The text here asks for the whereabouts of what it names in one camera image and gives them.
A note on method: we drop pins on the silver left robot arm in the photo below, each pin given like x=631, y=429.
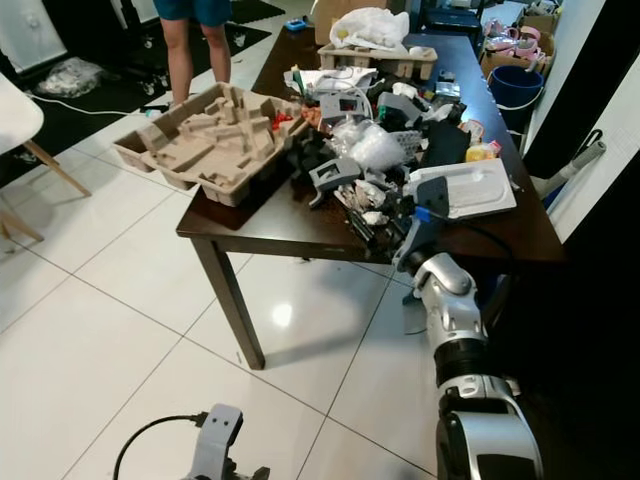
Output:
x=220, y=445

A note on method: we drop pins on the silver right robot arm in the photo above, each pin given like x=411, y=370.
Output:
x=452, y=305

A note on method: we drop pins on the crumpled clear plastic bag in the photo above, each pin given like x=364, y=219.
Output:
x=376, y=148

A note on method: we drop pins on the black cloth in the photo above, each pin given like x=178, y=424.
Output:
x=446, y=142

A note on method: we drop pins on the dark brown wooden table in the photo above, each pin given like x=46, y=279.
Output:
x=270, y=228

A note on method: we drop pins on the white plastic tray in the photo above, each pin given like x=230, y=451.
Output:
x=482, y=186

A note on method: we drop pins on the grey box device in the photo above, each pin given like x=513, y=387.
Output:
x=344, y=106

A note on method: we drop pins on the yellow packet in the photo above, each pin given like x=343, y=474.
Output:
x=482, y=152

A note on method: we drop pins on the small red wrapper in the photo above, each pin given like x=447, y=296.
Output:
x=280, y=121

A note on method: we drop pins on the white paper sheet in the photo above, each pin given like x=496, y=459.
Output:
x=335, y=78

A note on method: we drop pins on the flat brown pulp tray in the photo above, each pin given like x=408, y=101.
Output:
x=378, y=62

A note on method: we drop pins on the large brown moulded pulp tray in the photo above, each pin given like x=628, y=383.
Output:
x=220, y=145

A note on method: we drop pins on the white plastic bag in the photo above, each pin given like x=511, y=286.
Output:
x=370, y=28

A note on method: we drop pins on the blue plastic bucket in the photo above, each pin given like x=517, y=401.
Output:
x=516, y=86

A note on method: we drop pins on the brown cardboard box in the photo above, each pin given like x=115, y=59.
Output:
x=326, y=20

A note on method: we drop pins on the grey tool with black loop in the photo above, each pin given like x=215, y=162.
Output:
x=572, y=162

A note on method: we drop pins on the small blue device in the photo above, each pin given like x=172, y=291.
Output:
x=297, y=24

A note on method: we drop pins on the box of pink cups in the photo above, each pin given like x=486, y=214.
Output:
x=520, y=42

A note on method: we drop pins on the person in blue shorts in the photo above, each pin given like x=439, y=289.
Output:
x=178, y=50

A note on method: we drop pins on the black floor mat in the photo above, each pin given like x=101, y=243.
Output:
x=100, y=115

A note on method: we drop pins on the white chair with wooden legs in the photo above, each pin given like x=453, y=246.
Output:
x=20, y=115

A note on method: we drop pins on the white cabinet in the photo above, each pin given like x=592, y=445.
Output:
x=28, y=32

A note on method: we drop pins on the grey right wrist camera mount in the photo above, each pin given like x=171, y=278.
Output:
x=430, y=195

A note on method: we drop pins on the grey plastic bracket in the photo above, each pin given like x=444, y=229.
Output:
x=334, y=176

